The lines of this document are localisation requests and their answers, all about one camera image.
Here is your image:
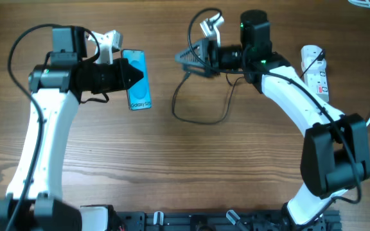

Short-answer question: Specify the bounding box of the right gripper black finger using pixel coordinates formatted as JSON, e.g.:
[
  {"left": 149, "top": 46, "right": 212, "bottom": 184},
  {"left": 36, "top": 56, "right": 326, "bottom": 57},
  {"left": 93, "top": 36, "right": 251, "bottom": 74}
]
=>
[
  {"left": 182, "top": 64, "right": 219, "bottom": 77},
  {"left": 175, "top": 38, "right": 209, "bottom": 67}
]

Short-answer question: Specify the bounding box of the Galaxy S25 smartphone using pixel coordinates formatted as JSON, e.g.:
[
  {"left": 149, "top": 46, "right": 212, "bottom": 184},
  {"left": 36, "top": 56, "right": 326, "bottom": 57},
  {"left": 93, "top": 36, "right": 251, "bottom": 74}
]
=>
[{"left": 122, "top": 49, "right": 152, "bottom": 110}]

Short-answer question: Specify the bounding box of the white power strip socket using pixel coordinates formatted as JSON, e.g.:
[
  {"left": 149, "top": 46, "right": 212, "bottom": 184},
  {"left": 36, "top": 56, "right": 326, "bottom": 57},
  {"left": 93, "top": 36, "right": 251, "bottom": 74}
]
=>
[{"left": 301, "top": 45, "right": 329, "bottom": 103}]

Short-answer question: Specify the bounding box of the black USB-C charger cable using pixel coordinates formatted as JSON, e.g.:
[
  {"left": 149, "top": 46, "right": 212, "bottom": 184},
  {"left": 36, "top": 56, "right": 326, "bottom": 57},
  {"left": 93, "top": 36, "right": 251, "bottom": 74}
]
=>
[{"left": 171, "top": 48, "right": 326, "bottom": 126}]

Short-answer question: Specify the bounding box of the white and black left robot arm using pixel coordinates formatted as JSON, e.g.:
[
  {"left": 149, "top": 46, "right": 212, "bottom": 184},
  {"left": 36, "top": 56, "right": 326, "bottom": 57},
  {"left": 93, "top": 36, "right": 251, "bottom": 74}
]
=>
[{"left": 0, "top": 24, "right": 144, "bottom": 230}]

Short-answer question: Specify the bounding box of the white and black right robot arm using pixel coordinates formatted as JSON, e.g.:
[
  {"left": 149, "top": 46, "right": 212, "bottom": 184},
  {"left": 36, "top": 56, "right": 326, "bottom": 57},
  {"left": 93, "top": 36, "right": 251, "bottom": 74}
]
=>
[{"left": 175, "top": 9, "right": 370, "bottom": 230}]

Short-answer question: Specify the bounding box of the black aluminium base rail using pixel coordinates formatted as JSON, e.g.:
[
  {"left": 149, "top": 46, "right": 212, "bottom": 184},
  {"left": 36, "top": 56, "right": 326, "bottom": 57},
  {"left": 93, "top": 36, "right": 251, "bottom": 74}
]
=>
[{"left": 107, "top": 210, "right": 342, "bottom": 231}]

